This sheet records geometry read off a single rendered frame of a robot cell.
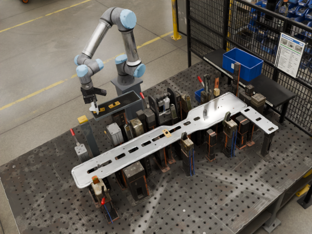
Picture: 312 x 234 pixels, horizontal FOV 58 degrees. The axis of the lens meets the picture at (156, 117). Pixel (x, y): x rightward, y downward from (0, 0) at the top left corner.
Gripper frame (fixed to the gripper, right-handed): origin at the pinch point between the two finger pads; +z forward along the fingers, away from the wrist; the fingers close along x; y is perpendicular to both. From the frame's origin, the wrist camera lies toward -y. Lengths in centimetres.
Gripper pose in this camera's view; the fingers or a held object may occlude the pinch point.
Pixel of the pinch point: (98, 107)
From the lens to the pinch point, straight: 209.2
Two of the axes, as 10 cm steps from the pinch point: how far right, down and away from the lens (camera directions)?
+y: -9.7, 2.3, -0.9
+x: 2.3, 6.5, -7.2
